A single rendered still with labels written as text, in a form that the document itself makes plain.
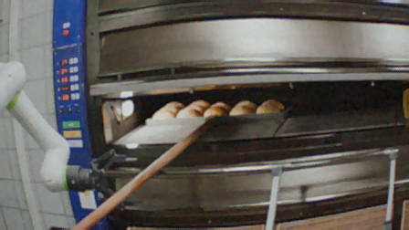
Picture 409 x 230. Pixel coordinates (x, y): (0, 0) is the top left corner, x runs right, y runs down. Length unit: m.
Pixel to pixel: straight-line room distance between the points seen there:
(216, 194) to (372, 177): 0.66
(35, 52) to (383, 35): 1.52
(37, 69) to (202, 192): 0.86
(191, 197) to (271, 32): 0.67
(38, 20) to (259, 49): 0.97
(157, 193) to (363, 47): 1.01
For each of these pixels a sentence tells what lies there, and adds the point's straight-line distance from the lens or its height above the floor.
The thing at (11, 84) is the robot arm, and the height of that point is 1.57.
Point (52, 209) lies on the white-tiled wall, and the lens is 3.71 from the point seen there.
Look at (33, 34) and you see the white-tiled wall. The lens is 3.59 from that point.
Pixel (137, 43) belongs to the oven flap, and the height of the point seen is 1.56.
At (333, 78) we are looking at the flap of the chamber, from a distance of 3.11.
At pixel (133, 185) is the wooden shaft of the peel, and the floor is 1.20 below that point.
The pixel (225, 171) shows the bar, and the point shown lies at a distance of 3.00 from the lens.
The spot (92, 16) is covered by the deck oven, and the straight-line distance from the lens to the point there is 3.46.
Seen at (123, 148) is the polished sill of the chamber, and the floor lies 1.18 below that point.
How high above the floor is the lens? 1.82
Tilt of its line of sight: 9 degrees down
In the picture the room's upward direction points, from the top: 6 degrees counter-clockwise
